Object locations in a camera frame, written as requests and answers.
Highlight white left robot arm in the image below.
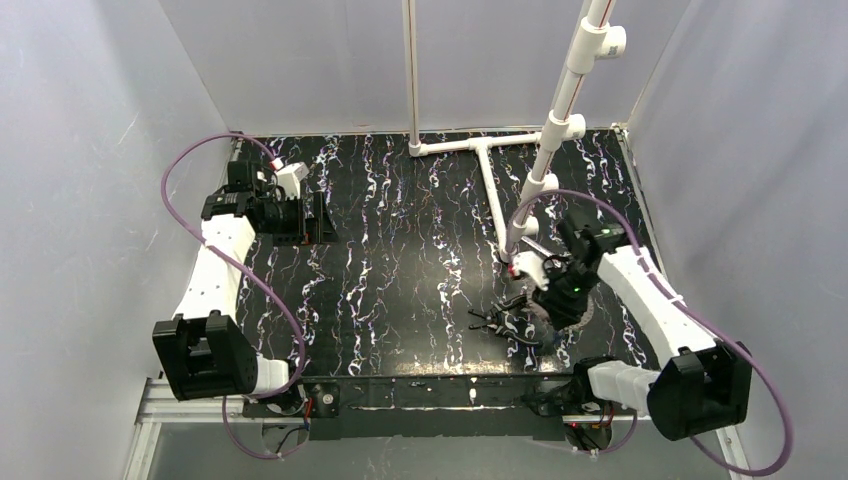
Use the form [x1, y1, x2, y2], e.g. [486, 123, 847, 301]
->
[152, 160, 339, 401]

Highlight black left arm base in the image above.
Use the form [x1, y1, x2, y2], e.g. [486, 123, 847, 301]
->
[242, 379, 341, 419]

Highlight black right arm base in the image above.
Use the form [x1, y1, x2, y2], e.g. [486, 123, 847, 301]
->
[519, 379, 638, 456]

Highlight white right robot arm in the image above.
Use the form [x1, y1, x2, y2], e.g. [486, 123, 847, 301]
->
[511, 215, 752, 441]

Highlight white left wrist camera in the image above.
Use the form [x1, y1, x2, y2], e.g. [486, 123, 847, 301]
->
[270, 159, 309, 200]

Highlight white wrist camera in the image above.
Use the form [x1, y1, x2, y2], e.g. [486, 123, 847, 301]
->
[270, 159, 309, 200]
[508, 251, 549, 291]

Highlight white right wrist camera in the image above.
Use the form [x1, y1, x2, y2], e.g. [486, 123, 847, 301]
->
[508, 251, 549, 291]

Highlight black handled pliers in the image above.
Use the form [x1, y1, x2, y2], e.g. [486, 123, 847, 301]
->
[467, 294, 542, 348]

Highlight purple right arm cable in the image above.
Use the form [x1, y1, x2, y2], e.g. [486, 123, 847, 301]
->
[506, 188, 795, 478]

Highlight aluminium front rail frame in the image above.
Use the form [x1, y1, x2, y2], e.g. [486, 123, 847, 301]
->
[124, 381, 727, 479]

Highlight white PVC pipe frame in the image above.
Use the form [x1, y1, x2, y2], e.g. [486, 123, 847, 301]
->
[402, 0, 629, 264]

